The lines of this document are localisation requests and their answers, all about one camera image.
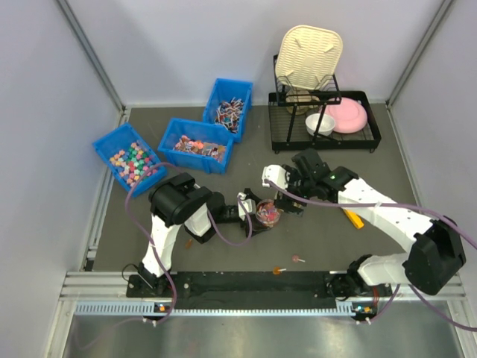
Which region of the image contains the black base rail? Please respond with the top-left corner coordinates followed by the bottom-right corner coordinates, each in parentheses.
top-left (172, 271), bottom-right (356, 310)

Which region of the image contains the yellow plastic scoop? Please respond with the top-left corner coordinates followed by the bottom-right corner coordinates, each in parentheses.
top-left (343, 209), bottom-right (364, 230)

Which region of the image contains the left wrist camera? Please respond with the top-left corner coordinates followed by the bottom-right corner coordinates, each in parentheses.
top-left (237, 192), bottom-right (256, 221)

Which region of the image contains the spilled orange lollipop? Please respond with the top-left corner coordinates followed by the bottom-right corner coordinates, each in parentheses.
top-left (272, 266), bottom-right (287, 275)

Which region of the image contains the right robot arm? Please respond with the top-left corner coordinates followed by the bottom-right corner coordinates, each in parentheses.
top-left (262, 149), bottom-right (467, 296)

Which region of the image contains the spilled pink lollipop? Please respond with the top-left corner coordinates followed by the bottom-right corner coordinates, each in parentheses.
top-left (292, 255), bottom-right (305, 263)

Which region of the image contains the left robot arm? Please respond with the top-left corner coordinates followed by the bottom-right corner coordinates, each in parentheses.
top-left (137, 173), bottom-right (270, 294)

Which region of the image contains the clear round container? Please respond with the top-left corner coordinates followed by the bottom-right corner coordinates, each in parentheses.
top-left (256, 199), bottom-right (282, 227)

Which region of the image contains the purple cable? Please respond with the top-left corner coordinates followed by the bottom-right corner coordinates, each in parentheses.
top-left (262, 178), bottom-right (477, 333)
top-left (124, 162), bottom-right (254, 325)

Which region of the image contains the black wire dish rack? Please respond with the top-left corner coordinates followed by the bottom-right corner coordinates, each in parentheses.
top-left (268, 75), bottom-right (382, 154)

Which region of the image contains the beige square ribbed plate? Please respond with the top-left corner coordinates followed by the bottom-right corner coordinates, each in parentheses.
top-left (275, 25), bottom-right (343, 90)

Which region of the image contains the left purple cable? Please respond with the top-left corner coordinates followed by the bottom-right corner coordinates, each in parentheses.
top-left (124, 162), bottom-right (254, 325)

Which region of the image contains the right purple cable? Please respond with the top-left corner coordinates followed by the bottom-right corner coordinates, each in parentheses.
top-left (262, 178), bottom-right (477, 333)

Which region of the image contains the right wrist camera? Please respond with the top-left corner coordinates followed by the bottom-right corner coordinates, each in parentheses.
top-left (262, 165), bottom-right (289, 189)

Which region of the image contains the white small bowl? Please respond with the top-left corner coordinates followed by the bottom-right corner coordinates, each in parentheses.
top-left (305, 113), bottom-right (335, 136)

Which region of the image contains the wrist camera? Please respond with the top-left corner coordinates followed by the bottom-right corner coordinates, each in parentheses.
top-left (262, 165), bottom-right (289, 189)
top-left (237, 192), bottom-right (256, 221)

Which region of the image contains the blue candy bin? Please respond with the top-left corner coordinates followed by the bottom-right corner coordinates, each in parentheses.
top-left (202, 78), bottom-right (253, 143)
top-left (158, 118), bottom-right (234, 175)
top-left (92, 123), bottom-right (160, 192)

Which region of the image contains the pink round plate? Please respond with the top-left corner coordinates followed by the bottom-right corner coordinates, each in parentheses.
top-left (325, 97), bottom-right (367, 134)

